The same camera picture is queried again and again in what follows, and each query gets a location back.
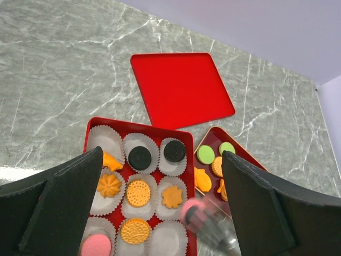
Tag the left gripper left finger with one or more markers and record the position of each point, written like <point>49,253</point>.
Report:
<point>46,213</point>

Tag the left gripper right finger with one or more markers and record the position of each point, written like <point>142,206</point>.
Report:
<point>273,216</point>

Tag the metal tongs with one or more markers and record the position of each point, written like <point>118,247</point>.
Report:
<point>221,236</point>

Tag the orange swirl cookie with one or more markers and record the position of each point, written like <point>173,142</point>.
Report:
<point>108,186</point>
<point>222,191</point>

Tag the orange fish cookie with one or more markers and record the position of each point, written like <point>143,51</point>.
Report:
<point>111,163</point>
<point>202,180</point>

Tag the orange sandwich cookie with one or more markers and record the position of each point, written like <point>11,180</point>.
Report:
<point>135,231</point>
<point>138,193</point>

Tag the orange flower cookie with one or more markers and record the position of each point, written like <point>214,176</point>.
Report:
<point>172,197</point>

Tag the red cookie box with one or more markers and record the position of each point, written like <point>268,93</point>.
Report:
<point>168,236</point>

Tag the black sandwich cookie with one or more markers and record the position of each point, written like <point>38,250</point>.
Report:
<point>139,158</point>
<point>174,151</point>

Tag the red box lid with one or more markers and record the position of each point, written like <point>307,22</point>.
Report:
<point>181,89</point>

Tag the pink round cookie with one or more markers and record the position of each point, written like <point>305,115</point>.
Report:
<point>193,215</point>

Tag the plain round orange cookie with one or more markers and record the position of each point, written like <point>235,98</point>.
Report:
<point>216,166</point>

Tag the green round cookie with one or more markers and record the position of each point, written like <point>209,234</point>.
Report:
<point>205,154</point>

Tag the dark red gold-rimmed tray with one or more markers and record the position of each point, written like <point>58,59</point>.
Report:
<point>213,138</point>

